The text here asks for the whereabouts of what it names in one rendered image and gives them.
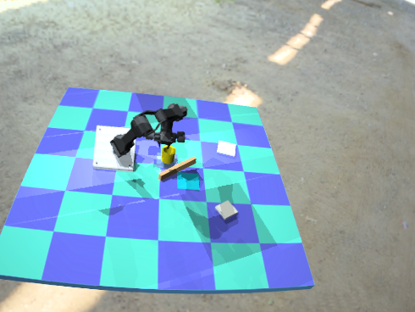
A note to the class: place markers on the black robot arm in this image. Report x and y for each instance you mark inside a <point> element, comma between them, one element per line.
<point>140,127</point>

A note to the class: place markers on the tan wooden bar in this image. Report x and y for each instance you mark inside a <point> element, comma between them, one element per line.
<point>173,170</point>

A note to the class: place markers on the yellow cup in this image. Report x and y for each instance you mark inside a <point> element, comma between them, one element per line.
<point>167,155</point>

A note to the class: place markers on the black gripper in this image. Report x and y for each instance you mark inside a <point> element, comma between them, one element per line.
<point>156,135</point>

